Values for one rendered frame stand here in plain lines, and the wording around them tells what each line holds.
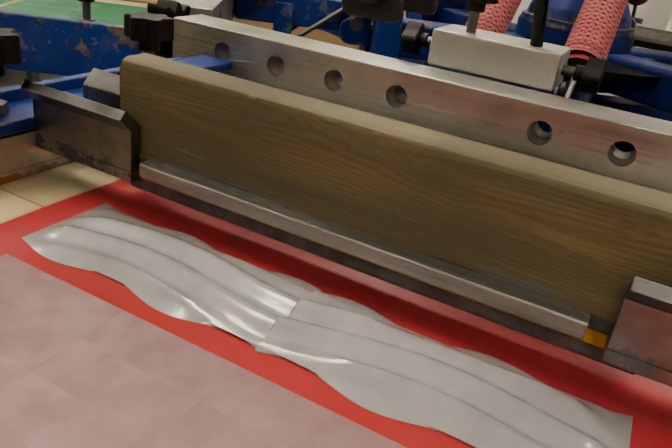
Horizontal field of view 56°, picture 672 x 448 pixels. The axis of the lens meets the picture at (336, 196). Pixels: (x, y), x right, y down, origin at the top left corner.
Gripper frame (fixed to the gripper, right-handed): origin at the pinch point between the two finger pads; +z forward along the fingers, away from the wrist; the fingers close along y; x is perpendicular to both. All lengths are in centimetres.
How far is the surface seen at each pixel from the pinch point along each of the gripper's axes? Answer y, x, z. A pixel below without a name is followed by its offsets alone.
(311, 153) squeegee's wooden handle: 2.0, -2.9, 10.3
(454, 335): 2.7, 7.8, 18.3
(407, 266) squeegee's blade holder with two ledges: 3.4, 4.6, 14.7
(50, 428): 20.0, -4.3, 18.0
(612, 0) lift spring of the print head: -52, 7, 3
